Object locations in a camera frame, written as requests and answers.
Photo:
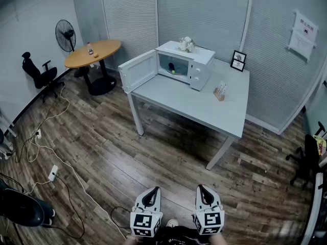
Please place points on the person's left forearm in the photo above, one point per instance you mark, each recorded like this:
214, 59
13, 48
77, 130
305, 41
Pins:
132, 241

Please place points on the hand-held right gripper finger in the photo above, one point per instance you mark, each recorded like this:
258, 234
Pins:
214, 199
198, 199

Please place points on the white microwave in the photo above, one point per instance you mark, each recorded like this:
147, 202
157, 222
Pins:
201, 60

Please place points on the glass microwave turntable plate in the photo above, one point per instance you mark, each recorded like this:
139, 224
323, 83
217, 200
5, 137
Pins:
182, 71

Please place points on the black headrest office chair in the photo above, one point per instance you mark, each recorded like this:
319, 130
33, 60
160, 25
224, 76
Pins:
41, 76

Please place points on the person's right forearm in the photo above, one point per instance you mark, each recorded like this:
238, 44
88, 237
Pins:
217, 240

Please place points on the wooden card holder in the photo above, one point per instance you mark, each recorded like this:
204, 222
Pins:
221, 91

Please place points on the white desk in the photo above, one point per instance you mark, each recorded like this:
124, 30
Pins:
318, 208

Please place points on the black standing fan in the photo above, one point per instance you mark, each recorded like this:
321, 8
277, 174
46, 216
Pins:
65, 36

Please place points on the black picture frame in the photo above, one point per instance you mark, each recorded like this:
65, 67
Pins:
240, 56
237, 65

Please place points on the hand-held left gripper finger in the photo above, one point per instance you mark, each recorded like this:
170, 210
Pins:
158, 199
139, 200

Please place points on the small white power strip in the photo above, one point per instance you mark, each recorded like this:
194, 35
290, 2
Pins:
38, 133

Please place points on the person's black shirt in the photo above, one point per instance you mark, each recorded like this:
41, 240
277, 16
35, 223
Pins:
178, 236

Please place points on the clear plastic bottle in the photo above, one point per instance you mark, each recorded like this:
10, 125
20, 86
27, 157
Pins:
89, 45

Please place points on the grey rectangular table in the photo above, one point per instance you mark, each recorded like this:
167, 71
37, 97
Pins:
189, 103

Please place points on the black armrest office chair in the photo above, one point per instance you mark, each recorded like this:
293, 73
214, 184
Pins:
306, 157

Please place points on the yellow printed bag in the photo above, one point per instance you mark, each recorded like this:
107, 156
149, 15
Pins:
321, 147

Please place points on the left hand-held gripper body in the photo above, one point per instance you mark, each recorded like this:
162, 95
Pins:
146, 222

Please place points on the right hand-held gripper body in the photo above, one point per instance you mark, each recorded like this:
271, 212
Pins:
209, 221

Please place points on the white metal rack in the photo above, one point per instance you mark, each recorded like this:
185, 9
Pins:
6, 136

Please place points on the white flower bouquet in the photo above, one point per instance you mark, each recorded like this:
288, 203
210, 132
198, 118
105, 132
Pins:
186, 44

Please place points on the long white power strip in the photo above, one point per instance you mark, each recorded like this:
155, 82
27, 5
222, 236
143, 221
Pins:
53, 173

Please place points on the dark purple food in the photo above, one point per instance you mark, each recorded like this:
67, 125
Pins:
171, 65

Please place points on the white paper wall notices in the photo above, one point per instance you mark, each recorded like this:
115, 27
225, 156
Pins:
304, 34

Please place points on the round wooden table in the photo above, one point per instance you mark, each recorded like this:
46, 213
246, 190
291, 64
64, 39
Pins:
102, 50

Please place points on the person's light shoe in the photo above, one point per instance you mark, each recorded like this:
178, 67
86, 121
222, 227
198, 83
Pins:
172, 223

